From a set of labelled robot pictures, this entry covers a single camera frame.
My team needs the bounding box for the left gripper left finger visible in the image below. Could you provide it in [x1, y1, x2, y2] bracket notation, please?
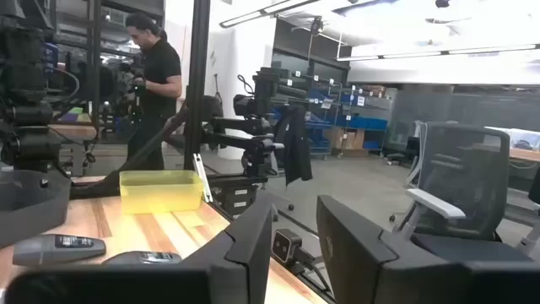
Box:
[3, 196, 274, 304]

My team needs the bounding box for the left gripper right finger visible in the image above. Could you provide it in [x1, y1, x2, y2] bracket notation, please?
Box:
[316, 193, 540, 304]

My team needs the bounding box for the black equipment cart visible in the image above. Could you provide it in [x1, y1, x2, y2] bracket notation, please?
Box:
[206, 175, 294, 221]

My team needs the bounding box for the yellow plastic bin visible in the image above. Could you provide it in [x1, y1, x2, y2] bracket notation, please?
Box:
[119, 169, 205, 215]

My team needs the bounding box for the brown cardboard box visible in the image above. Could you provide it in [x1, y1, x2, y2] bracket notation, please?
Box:
[327, 126, 368, 158]

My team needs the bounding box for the black mesh office chair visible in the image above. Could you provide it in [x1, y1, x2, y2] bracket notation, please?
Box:
[390, 121, 535, 263]

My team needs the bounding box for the black hanging jacket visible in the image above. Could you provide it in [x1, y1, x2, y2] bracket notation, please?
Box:
[273, 104, 314, 187]

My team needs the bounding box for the blue storage shelf rack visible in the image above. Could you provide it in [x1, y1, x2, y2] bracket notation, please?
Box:
[303, 82, 389, 160]

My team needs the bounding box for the person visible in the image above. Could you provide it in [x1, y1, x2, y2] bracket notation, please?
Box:
[125, 12, 183, 172]

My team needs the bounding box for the dark grey plastic bin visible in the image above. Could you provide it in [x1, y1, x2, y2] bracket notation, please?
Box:
[0, 168, 72, 250]

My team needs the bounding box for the ceiling light strip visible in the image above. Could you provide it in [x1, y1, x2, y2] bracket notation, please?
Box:
[219, 0, 321, 29]
[337, 43, 540, 62]

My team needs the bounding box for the small black table camera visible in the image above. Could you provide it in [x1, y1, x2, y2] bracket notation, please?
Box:
[272, 228, 334, 292]

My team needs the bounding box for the white metal bracket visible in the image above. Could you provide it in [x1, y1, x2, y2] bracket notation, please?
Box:
[192, 154, 214, 204]

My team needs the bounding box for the black aluminium rig frame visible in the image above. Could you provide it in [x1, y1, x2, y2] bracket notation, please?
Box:
[69, 0, 337, 304]

